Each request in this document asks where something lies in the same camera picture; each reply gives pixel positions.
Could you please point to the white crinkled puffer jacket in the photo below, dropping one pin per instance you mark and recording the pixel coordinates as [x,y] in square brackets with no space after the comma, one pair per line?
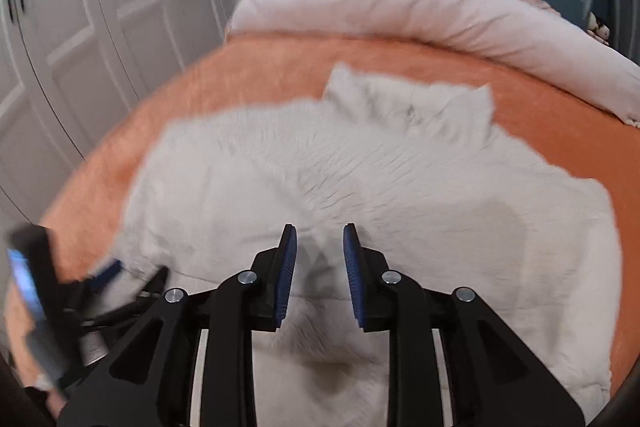
[400,167]

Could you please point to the small plush toy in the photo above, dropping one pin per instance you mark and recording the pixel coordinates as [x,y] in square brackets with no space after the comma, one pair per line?
[598,27]

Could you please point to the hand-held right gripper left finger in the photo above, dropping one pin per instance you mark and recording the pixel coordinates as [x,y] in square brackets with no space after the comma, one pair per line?
[286,277]

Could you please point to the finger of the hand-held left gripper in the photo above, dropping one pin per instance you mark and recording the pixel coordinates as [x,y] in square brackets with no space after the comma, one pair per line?
[150,284]
[107,274]

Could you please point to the white wardrobe doors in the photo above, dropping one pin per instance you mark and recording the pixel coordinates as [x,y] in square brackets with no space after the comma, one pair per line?
[100,7]

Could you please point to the orange fleece blanket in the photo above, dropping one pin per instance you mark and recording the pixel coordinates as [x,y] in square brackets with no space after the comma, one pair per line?
[250,67]

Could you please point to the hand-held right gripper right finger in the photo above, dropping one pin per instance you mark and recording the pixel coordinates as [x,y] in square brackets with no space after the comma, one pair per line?
[354,277]

